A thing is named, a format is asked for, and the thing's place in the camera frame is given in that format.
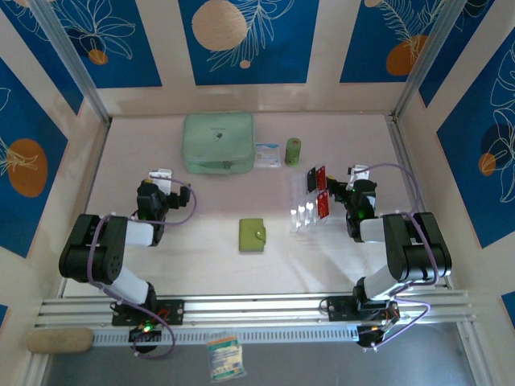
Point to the green card holder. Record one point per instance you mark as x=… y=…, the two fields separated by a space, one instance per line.
x=249 y=237

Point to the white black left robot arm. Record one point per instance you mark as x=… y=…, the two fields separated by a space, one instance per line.
x=138 y=233

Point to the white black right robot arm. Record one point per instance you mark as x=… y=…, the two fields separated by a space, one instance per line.
x=372 y=230

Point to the black VIP card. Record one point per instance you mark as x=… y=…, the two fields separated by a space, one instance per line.
x=312 y=181

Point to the green cylindrical bottle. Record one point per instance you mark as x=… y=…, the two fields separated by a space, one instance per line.
x=293 y=153

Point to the white blue surgical mask packet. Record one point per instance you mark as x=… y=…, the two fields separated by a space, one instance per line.
x=267 y=154

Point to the mint green zipper pouch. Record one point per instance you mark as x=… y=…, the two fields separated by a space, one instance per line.
x=217 y=140

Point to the black controller box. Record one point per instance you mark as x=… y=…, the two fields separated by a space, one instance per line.
x=145 y=337

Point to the beige foam roll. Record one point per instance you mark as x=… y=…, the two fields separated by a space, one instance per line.
x=60 y=341

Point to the teal printed plastic packet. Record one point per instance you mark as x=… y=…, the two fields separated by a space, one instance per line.
x=226 y=358

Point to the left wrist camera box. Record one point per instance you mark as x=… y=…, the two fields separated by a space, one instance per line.
x=161 y=177

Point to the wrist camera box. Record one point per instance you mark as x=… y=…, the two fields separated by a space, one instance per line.
x=161 y=177
x=360 y=173

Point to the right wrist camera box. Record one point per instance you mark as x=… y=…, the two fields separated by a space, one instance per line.
x=360 y=173

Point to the aluminium side rail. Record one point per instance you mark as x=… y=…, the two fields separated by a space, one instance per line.
x=406 y=161

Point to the aluminium frame post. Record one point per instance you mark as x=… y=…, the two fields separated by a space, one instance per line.
x=427 y=60
x=73 y=60

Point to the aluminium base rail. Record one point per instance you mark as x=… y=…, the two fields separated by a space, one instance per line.
x=257 y=307

